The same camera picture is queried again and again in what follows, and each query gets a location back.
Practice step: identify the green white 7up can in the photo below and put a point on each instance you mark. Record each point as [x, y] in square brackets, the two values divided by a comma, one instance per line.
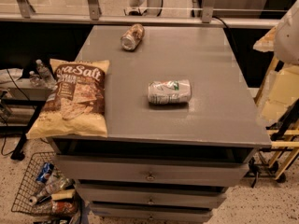
[169, 92]

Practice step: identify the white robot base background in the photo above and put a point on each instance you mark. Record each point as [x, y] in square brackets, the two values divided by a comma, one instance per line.
[151, 8]

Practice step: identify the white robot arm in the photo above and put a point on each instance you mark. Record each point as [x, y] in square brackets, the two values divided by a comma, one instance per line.
[286, 42]

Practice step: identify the brown soda can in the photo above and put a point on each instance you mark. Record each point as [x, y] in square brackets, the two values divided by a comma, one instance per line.
[132, 37]

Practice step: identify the blue pepsi can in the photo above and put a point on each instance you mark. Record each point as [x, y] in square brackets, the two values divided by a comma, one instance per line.
[45, 173]

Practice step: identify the red can in basket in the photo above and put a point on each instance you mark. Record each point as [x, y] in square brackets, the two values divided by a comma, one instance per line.
[64, 208]

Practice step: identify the grey drawer cabinet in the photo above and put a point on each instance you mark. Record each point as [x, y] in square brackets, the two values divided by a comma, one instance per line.
[218, 124]

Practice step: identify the sea salt chips bag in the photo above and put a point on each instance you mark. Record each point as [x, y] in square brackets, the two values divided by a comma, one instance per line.
[76, 105]

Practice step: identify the middle grey drawer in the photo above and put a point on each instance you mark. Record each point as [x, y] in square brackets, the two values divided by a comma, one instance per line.
[151, 196]

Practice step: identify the grey drawer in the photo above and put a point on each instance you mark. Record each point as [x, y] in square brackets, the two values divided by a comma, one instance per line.
[217, 174]
[151, 212]
[151, 196]

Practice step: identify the top grey drawer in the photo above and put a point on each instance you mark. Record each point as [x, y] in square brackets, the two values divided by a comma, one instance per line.
[217, 174]

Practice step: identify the bottom grey drawer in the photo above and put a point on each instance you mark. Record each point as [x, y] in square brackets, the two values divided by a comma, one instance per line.
[151, 212]

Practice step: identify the small clear water bottle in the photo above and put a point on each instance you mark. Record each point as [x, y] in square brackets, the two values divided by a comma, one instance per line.
[35, 79]

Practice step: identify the clear plastic bottle in basket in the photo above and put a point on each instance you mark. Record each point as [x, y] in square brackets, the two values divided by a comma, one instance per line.
[51, 188]

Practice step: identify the yellow sponge in basket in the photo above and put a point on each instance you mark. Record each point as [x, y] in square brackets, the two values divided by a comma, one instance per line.
[63, 194]

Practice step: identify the black side table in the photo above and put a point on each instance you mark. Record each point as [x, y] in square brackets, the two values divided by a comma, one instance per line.
[21, 103]

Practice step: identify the metal railing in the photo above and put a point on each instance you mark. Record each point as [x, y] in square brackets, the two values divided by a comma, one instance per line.
[235, 13]

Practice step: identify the yellow wooden frame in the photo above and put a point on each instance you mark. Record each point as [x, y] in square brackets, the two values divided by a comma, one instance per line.
[277, 102]

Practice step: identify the wire basket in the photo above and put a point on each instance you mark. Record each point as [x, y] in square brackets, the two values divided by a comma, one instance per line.
[30, 187]

